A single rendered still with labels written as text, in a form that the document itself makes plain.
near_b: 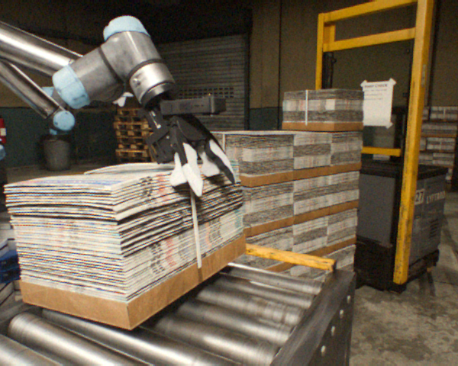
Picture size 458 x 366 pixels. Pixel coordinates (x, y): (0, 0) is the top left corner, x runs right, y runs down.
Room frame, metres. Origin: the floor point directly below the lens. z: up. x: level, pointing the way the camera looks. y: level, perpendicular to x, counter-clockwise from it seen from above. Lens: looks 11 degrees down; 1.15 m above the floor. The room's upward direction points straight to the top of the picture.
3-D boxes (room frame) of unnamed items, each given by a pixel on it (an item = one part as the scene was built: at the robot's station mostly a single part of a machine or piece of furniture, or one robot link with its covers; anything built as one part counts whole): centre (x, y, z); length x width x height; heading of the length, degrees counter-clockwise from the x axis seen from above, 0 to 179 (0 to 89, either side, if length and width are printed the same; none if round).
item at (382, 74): (2.50, -0.89, 1.28); 0.57 x 0.01 x 0.65; 39
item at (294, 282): (0.84, 0.00, 0.77); 0.47 x 0.05 x 0.05; 61
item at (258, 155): (1.84, -0.08, 0.95); 0.38 x 0.29 x 0.23; 40
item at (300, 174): (2.03, -0.31, 0.86); 0.38 x 0.29 x 0.04; 38
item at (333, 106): (2.21, -0.54, 0.65); 0.39 x 0.30 x 1.29; 39
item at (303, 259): (0.90, -0.05, 0.81); 0.43 x 0.03 x 0.02; 61
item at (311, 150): (2.03, -0.31, 0.95); 0.38 x 0.29 x 0.23; 38
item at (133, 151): (8.37, 1.85, 0.65); 1.33 x 0.94 x 1.30; 155
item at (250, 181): (1.84, -0.08, 0.86); 0.38 x 0.29 x 0.04; 40
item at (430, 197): (2.72, -1.16, 0.40); 0.69 x 0.55 x 0.80; 39
